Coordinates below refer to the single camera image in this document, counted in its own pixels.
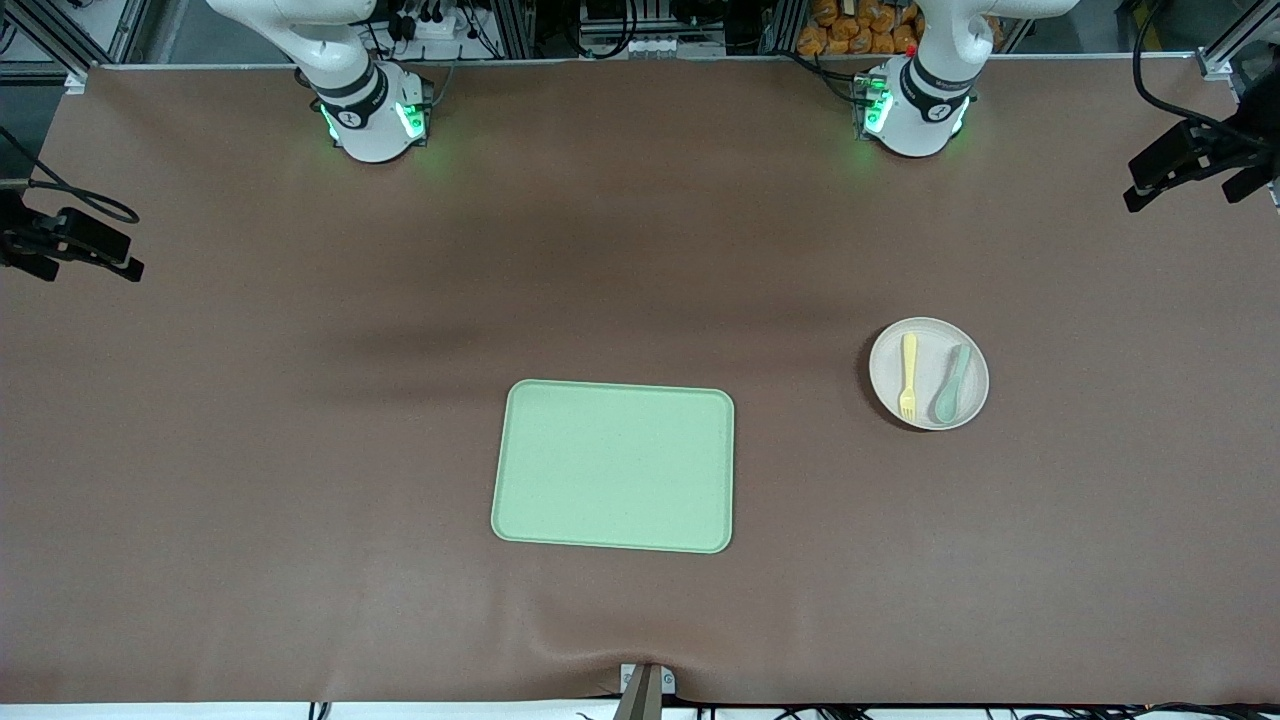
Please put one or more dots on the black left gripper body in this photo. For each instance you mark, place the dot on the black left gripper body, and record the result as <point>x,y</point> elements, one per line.
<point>1240,140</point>

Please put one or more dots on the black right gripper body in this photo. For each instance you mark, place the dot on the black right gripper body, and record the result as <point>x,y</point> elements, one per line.
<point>20,240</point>

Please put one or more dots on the beige round plate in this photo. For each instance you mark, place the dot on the beige round plate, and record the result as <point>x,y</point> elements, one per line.
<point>932,385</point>

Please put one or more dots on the pale green plastic spoon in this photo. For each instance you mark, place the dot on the pale green plastic spoon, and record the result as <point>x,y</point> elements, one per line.
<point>948,405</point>

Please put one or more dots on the yellow plastic fork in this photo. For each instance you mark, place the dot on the yellow plastic fork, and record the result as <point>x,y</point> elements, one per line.
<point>908,360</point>

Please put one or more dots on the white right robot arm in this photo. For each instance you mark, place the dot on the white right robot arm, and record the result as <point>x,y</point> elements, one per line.
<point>350,70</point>

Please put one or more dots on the orange bread roll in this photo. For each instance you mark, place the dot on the orange bread roll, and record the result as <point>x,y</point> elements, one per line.
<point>812,41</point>
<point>882,43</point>
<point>873,14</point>
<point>849,28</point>
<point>826,10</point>
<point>904,37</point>

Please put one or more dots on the white power strip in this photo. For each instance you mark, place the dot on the white power strip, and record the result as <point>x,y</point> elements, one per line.
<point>430,25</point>

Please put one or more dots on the brown table mat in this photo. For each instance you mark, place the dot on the brown table mat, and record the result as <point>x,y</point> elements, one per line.
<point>300,600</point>

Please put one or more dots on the white connector block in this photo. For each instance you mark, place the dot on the white connector block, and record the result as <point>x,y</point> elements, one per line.
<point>660,45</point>

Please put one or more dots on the light green rectangular tray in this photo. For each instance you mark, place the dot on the light green rectangular tray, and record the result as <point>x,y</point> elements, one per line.
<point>610,465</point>

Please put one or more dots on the silver aluminium frame strut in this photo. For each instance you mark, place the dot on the silver aluminium frame strut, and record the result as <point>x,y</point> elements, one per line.
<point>1225,50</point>
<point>70,65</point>

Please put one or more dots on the silver aluminium frame post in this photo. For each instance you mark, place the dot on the silver aluminium frame post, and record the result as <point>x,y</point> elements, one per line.
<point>785,25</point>
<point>512,28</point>

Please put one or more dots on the metal clamp bracket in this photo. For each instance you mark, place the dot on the metal clamp bracket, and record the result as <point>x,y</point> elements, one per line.
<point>645,692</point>

